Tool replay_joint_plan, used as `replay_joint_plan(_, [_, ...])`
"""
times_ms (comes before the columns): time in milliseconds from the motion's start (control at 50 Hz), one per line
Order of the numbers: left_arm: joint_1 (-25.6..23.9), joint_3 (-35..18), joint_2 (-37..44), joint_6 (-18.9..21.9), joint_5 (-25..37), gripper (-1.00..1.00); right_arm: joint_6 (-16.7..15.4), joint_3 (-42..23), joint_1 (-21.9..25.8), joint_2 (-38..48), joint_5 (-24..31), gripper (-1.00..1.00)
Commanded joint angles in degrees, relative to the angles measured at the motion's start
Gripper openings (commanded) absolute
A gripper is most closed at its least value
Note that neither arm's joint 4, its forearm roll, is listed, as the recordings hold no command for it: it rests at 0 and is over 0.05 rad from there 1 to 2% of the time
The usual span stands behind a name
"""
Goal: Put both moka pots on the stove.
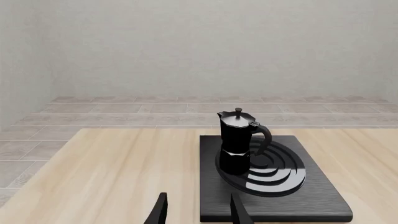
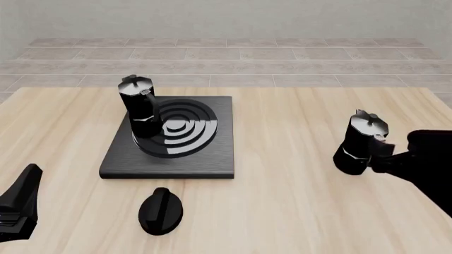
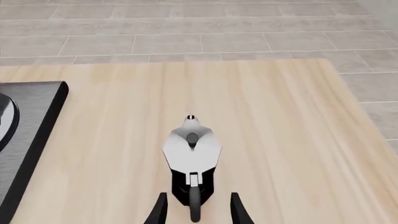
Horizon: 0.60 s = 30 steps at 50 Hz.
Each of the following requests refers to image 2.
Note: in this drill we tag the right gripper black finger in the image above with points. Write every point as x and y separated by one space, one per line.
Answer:
384 148
388 163

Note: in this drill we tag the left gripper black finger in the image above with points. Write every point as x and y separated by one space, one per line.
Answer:
24 185

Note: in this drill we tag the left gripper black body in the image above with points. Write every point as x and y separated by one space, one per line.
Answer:
16 225

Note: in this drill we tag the black moka pot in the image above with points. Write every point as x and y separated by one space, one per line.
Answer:
353 143
139 105

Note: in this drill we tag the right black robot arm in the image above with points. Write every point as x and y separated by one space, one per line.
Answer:
434 169

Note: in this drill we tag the round black stove knob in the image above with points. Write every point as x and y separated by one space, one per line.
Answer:
160 211

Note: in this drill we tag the flat black stove plate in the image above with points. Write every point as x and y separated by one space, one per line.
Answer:
197 158

